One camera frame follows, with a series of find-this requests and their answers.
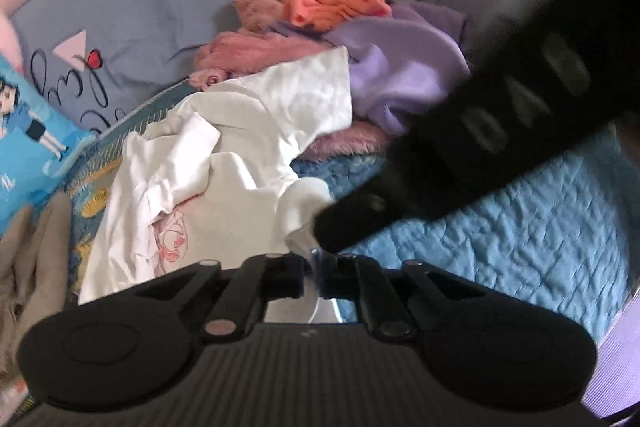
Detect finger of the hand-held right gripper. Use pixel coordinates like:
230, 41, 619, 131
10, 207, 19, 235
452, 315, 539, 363
312, 179, 402, 254

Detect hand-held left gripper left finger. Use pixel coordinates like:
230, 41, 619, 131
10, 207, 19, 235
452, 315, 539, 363
132, 252, 306, 342

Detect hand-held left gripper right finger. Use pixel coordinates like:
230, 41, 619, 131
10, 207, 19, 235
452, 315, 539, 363
320, 254, 482, 341

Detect white printed t-shirt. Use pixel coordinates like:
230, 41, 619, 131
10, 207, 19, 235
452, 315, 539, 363
79, 46, 353, 323

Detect purple sweatshirt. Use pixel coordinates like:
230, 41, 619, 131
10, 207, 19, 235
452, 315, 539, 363
272, 2, 473, 136

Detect blue patterned quilted mat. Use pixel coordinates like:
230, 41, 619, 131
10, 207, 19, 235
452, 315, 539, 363
65, 82, 632, 344

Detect pink fluffy jacket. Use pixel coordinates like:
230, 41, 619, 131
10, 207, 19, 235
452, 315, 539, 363
189, 0, 396, 164

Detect salmon pink garment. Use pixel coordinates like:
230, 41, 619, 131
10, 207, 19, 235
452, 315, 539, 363
284, 0, 392, 32

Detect taupe knit garment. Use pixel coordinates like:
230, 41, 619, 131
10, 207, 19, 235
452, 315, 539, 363
0, 192, 74, 379

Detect purple cloth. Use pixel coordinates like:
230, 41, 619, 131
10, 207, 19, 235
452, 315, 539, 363
582, 307, 640, 421

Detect blue cartoon cushion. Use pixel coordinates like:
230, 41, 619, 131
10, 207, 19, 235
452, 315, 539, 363
0, 52, 96, 238

